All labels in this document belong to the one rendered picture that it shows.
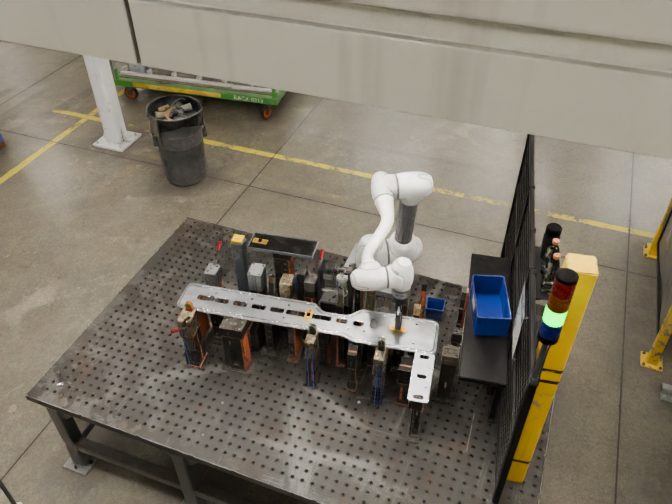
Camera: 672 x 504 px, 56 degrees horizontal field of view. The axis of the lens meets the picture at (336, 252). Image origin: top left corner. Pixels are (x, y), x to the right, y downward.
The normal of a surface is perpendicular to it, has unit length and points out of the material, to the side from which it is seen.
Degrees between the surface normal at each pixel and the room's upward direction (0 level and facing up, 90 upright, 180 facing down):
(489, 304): 0
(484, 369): 0
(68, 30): 90
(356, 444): 0
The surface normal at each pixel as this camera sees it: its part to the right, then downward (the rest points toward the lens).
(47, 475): 0.00, -0.76
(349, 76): -0.36, 0.62
